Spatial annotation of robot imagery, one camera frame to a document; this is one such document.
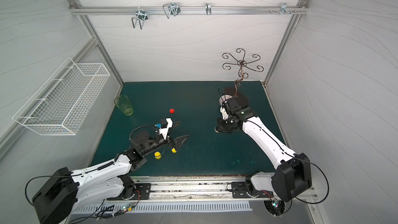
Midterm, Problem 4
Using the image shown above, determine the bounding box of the yellow paint jar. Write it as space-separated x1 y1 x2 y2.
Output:
154 151 162 160

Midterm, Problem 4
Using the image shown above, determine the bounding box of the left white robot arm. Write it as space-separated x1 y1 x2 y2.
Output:
29 118 189 224

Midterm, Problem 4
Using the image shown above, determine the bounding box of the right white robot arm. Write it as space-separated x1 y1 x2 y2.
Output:
215 95 312 202

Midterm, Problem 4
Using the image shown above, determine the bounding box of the purple patterned bowl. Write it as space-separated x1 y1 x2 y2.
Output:
219 95 230 106

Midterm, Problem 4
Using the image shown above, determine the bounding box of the bronze scroll jewelry stand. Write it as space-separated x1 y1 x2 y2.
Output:
222 48 264 99

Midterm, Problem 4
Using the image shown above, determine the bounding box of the white vent strip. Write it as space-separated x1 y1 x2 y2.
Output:
73 201 252 215

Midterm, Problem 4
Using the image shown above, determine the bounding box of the double prong metal hook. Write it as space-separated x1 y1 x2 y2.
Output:
131 9 148 30

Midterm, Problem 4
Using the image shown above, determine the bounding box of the small metal clip hook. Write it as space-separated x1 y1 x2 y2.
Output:
205 3 211 16

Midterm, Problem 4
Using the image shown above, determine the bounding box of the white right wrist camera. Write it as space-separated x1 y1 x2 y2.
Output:
220 102 229 120

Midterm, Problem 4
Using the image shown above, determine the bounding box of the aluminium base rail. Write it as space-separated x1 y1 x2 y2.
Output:
62 175 318 203

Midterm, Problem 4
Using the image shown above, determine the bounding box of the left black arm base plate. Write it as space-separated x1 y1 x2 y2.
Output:
107 183 151 201

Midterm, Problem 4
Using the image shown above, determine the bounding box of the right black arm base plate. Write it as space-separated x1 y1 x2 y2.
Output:
227 181 274 199

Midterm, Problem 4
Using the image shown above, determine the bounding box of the white wire basket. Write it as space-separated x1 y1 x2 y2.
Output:
12 58 110 136

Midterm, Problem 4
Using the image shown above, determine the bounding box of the wire loop metal hook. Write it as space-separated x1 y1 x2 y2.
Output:
162 2 181 19

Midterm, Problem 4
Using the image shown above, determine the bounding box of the metal bracket hook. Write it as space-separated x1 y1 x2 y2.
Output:
269 3 297 16

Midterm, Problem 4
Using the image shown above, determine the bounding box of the aluminium top rail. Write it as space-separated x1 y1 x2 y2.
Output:
69 5 309 16

